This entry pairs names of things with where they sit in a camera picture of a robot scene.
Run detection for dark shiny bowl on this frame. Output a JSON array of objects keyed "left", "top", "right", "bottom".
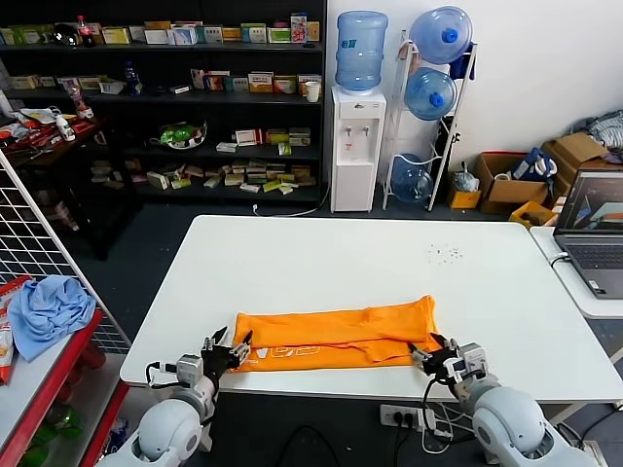
[{"left": 53, "top": 22, "right": 79, "bottom": 48}]

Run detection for orange rimmed cardboard box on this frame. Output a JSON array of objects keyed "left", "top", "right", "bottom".
[{"left": 474, "top": 153, "right": 550, "bottom": 216}]

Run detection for small yellow carton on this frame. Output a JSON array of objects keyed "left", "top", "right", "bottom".
[{"left": 447, "top": 187, "right": 483, "bottom": 211}]

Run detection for grey laptop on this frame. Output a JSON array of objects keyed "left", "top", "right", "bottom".
[{"left": 553, "top": 169, "right": 623, "bottom": 301}]

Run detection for black tripod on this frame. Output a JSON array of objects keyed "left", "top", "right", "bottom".
[{"left": 436, "top": 116, "right": 462, "bottom": 164}]

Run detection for yellow white medicine box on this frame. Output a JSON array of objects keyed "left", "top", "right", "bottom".
[{"left": 247, "top": 71, "right": 275, "bottom": 94}]

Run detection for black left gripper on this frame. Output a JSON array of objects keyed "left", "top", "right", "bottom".
[{"left": 201, "top": 326, "right": 254, "bottom": 386}]

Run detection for crumpled white plastic bag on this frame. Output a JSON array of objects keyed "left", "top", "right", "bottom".
[{"left": 17, "top": 106, "right": 62, "bottom": 126}]

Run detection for pink drink bottle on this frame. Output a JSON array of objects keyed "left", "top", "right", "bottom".
[{"left": 67, "top": 80, "right": 94, "bottom": 119}]

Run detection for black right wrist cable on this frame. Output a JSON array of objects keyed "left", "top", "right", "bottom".
[{"left": 421, "top": 377, "right": 461, "bottom": 420}]

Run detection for clear plastic bag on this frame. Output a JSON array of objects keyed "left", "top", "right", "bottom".
[{"left": 452, "top": 162, "right": 481, "bottom": 194}]

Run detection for scattered dark crumbs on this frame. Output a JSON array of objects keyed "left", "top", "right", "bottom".
[{"left": 426, "top": 241, "right": 464, "bottom": 265}]

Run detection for orange t-shirt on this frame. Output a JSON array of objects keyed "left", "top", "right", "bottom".
[{"left": 231, "top": 294, "right": 442, "bottom": 374}]

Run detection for black shelf unit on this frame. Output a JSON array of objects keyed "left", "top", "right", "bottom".
[{"left": 0, "top": 0, "right": 328, "bottom": 205}]

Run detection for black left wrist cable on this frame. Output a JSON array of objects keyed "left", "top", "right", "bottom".
[{"left": 144, "top": 360, "right": 182, "bottom": 390}]

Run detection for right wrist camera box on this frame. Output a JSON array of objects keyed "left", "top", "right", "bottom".
[{"left": 458, "top": 342, "right": 491, "bottom": 383}]

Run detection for blue white package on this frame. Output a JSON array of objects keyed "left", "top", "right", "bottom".
[{"left": 510, "top": 148, "right": 559, "bottom": 184}]

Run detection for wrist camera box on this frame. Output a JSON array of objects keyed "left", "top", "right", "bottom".
[
  {"left": 458, "top": 342, "right": 491, "bottom": 383},
  {"left": 174, "top": 353, "right": 203, "bottom": 388}
]

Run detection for white box orange lid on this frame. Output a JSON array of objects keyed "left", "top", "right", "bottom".
[{"left": 144, "top": 19, "right": 172, "bottom": 46}]

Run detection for white power strip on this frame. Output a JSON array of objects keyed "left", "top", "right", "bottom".
[{"left": 379, "top": 403, "right": 424, "bottom": 430}]

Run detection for red frame cart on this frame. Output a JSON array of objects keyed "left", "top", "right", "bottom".
[{"left": 0, "top": 308, "right": 131, "bottom": 467}]

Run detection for white side table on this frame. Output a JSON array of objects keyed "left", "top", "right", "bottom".
[{"left": 529, "top": 226, "right": 623, "bottom": 322}]

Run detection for light blue crumpled cloth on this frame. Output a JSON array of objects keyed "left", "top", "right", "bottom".
[{"left": 7, "top": 274, "right": 98, "bottom": 364}]

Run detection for white jug rack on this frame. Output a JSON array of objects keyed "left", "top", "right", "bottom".
[{"left": 382, "top": 28, "right": 479, "bottom": 213}]

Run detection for white plastic bottle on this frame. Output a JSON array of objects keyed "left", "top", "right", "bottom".
[{"left": 54, "top": 112, "right": 77, "bottom": 143}]

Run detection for green white patterned bowl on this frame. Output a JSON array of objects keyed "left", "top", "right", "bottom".
[{"left": 158, "top": 121, "right": 208, "bottom": 150}]

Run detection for open yellow carton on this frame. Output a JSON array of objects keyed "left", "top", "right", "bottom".
[{"left": 508, "top": 200, "right": 559, "bottom": 228}]

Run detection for red packets pile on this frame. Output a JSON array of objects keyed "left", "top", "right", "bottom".
[{"left": 0, "top": 116, "right": 98, "bottom": 150}]

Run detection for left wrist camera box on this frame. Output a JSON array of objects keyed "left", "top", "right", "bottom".
[{"left": 174, "top": 353, "right": 203, "bottom": 388}]

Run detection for dark brown wooden table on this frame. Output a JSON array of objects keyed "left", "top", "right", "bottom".
[{"left": 0, "top": 114, "right": 143, "bottom": 262}]

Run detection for white wire grid panel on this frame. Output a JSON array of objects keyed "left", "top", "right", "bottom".
[{"left": 0, "top": 145, "right": 132, "bottom": 356}]

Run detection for black floor cable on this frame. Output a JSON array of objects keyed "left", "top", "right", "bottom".
[{"left": 280, "top": 424, "right": 343, "bottom": 467}]

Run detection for green plastic bottles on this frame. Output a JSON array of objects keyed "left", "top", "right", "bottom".
[{"left": 18, "top": 403, "right": 85, "bottom": 467}]

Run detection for large brown cardboard box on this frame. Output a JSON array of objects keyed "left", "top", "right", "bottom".
[{"left": 541, "top": 131, "right": 610, "bottom": 197}]

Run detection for white floor cable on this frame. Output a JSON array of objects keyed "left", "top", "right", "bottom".
[{"left": 251, "top": 183, "right": 333, "bottom": 218}]

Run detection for dark blue hanging cloth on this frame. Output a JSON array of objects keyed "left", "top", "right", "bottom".
[{"left": 450, "top": 42, "right": 478, "bottom": 82}]

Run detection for red snack bag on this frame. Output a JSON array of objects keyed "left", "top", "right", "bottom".
[{"left": 0, "top": 274, "right": 33, "bottom": 385}]

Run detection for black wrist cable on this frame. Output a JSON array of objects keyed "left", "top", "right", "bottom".
[
  {"left": 144, "top": 360, "right": 182, "bottom": 390},
  {"left": 421, "top": 377, "right": 461, "bottom": 420}
]

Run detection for blue labelled water jug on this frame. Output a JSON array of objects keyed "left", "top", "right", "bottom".
[{"left": 334, "top": 10, "right": 389, "bottom": 96}]

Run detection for white charger with cable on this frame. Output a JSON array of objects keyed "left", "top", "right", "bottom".
[{"left": 421, "top": 408, "right": 464, "bottom": 454}]

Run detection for cola bottle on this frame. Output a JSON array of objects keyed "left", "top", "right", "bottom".
[{"left": 76, "top": 14, "right": 97, "bottom": 49}]

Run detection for grey blue clothes pile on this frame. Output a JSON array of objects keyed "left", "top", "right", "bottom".
[{"left": 568, "top": 110, "right": 623, "bottom": 164}]

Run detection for white water dispenser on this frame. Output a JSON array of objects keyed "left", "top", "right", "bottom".
[{"left": 330, "top": 85, "right": 387, "bottom": 214}]

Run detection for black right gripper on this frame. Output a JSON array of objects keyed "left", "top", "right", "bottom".
[{"left": 407, "top": 335, "right": 464, "bottom": 388}]

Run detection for blue plastic bottle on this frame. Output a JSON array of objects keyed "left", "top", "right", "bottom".
[{"left": 124, "top": 61, "right": 144, "bottom": 97}]

